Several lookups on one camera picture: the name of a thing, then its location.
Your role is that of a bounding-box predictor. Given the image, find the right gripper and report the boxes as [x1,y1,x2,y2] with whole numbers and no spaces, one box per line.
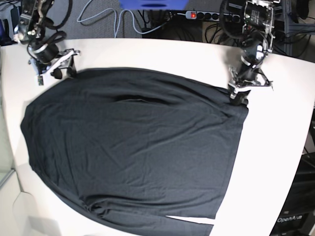
[28,49,81,86]

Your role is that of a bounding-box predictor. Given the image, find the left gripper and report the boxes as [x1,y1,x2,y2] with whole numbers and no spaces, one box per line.
[228,65,273,106]

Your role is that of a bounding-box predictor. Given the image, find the dark long-sleeve T-shirt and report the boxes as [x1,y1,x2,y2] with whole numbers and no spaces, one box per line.
[21,68,249,236]

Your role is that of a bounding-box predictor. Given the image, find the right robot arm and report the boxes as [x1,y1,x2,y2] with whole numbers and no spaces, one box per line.
[14,0,80,86]

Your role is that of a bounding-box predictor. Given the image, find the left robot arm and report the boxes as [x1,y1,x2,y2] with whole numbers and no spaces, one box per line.
[219,0,275,105]

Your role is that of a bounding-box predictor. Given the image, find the blue plastic bin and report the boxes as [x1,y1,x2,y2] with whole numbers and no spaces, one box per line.
[119,0,188,10]

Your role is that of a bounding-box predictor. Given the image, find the glass side panel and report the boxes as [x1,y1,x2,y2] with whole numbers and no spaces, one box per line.
[0,108,15,184]

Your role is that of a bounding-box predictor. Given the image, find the black OpenArm control box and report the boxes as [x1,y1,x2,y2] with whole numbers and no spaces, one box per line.
[270,153,315,236]

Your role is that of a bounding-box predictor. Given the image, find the light grey cable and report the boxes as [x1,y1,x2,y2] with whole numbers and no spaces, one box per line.
[77,7,186,39]

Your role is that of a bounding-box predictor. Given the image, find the aluminium frame post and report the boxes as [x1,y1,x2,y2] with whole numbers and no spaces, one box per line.
[282,0,292,56]

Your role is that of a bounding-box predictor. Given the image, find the grey power strip red switch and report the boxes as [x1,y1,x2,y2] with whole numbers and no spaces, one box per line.
[177,11,241,23]

